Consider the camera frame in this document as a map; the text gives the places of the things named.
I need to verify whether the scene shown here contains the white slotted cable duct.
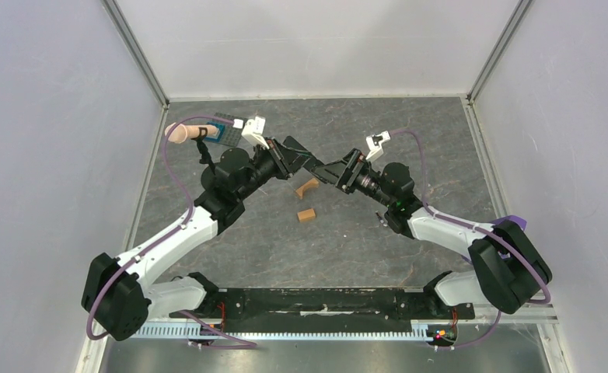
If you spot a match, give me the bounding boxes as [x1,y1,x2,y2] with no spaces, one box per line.
[131,321,433,342]

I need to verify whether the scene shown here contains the curved wooden arch block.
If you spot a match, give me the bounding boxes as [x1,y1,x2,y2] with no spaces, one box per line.
[295,178,320,200]

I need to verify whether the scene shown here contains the blue square block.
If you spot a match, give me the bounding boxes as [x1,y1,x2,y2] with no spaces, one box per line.
[204,126,225,143]

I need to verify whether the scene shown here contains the purple plastic holder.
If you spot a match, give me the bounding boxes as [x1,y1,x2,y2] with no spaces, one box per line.
[491,214,527,231]

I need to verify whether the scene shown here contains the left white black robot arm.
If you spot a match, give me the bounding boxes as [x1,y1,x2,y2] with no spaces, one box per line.
[82,137,313,341]

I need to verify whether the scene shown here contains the beige wooden peg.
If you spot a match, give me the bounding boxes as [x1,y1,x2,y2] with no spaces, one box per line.
[164,123,214,144]

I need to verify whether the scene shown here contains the grey studded base plate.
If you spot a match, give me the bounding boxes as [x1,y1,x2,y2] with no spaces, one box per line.
[211,112,248,147]

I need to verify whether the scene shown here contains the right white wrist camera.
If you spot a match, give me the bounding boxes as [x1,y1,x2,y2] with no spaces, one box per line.
[365,131,391,162]

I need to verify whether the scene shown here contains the purple cable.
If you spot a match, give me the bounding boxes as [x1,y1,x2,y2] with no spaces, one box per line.
[85,115,236,342]
[388,128,554,305]

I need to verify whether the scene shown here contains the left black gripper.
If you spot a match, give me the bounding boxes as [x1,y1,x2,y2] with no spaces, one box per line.
[237,137,313,201]

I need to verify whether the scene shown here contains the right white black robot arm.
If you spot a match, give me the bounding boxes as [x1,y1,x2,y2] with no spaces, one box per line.
[305,149,553,317]

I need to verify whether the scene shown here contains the black remote control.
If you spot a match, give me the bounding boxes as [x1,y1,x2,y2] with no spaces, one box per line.
[302,156,329,183]

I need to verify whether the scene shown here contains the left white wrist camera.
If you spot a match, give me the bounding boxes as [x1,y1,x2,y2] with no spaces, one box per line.
[232,116,269,149]

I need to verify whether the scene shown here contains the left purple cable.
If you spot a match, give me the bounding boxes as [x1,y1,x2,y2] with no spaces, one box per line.
[85,115,236,342]

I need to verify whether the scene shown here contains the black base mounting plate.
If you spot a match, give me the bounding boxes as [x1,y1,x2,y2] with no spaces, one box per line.
[188,272,475,333]

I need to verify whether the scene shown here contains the small wooden rectangular block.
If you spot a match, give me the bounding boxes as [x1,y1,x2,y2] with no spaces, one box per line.
[297,208,316,222]

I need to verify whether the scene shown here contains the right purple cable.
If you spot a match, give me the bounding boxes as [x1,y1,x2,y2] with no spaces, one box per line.
[388,128,554,305]

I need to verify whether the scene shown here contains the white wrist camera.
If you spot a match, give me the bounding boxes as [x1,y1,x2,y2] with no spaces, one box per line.
[365,131,391,162]
[232,116,269,149]

